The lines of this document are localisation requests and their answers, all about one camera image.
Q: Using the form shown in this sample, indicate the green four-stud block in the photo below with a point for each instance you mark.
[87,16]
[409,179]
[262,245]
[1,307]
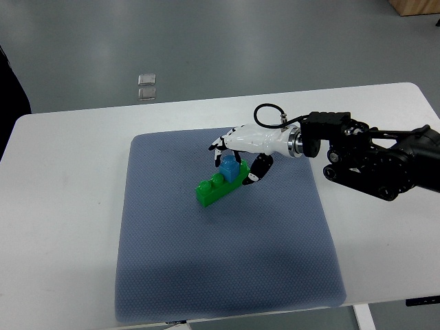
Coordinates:
[209,191]

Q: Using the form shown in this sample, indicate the dark object at left edge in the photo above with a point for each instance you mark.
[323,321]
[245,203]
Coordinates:
[14,101]

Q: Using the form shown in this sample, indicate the wooden box corner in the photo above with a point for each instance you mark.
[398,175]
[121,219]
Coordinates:
[407,8]

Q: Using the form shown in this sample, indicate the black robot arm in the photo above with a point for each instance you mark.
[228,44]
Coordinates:
[383,164]

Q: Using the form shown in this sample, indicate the upper metal floor plate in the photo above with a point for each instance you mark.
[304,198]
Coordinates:
[146,79]

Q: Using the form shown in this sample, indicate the blue-grey textured mat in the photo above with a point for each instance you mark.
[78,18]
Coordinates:
[263,247]

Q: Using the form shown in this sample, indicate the blue single-stud block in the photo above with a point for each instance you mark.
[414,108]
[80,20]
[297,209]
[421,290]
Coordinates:
[229,168]

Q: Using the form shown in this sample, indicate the white table leg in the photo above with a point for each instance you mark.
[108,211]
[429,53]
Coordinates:
[364,317]

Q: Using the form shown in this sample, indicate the black table control panel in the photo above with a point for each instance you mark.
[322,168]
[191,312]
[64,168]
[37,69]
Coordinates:
[421,301]

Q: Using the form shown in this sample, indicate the lower metal floor plate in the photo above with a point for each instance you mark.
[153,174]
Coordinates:
[146,93]

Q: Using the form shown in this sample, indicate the metal floor plate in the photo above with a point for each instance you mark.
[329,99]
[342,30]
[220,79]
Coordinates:
[146,79]
[146,93]

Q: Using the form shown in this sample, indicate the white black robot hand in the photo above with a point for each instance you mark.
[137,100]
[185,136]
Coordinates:
[252,138]

